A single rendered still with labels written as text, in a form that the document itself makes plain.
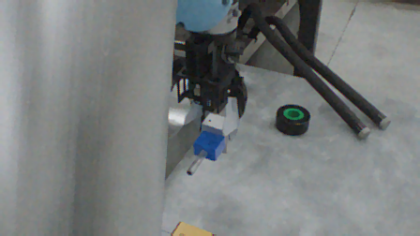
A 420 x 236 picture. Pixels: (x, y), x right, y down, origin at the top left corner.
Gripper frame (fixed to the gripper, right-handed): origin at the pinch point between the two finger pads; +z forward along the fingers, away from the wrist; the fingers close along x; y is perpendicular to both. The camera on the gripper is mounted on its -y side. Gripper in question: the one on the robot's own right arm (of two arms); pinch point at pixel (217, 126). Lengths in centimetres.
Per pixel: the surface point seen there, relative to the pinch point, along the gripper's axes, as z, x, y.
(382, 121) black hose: 12.4, 28.2, -33.6
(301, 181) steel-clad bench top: 14.9, 15.2, -8.6
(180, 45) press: 18, -39, -57
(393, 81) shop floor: 94, 36, -208
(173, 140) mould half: 7.6, -10.1, -1.5
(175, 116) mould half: 6.3, -12.7, -7.0
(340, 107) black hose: 10.5, 17.9, -32.0
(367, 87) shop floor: 95, 20, -191
